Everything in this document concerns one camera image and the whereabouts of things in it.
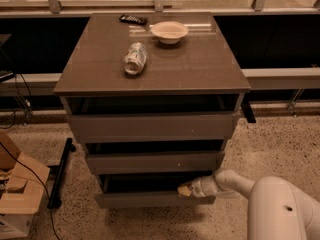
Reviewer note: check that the black stand leg left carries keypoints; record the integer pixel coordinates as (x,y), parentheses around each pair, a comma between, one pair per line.
(58,172)

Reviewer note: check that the grey drawer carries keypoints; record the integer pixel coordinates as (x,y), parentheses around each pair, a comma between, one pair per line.
(144,128)
(154,163)
(148,190)

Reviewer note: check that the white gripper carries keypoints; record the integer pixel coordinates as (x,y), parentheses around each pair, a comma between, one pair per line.
(199,188)

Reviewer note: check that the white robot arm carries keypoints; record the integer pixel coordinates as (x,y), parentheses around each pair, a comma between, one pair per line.
(277,209)

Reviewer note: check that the white paper bowl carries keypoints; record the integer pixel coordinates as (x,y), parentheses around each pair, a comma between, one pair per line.
(169,32)

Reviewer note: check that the grey top drawer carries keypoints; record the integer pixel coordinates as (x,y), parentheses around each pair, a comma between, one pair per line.
(144,128)

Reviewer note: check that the grey drawer cabinet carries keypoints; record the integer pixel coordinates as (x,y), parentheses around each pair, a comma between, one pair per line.
(197,75)

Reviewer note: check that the black remote control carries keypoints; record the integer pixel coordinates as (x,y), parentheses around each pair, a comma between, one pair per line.
(130,19)

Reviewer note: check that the grey bottom drawer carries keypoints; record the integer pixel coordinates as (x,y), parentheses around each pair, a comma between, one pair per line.
(148,190)

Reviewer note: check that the black stand leg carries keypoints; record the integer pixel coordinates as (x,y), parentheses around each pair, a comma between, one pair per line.
(58,172)
(247,110)

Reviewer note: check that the brown cardboard box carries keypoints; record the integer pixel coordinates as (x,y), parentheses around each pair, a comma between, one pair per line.
(22,179)

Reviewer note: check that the black stand leg right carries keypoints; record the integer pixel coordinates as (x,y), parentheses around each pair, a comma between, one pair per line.
(247,110)

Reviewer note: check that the crushed white soda can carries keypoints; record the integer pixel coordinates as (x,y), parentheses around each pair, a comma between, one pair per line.
(135,59)

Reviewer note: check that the grey middle drawer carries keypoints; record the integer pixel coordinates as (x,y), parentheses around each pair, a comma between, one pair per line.
(154,163)

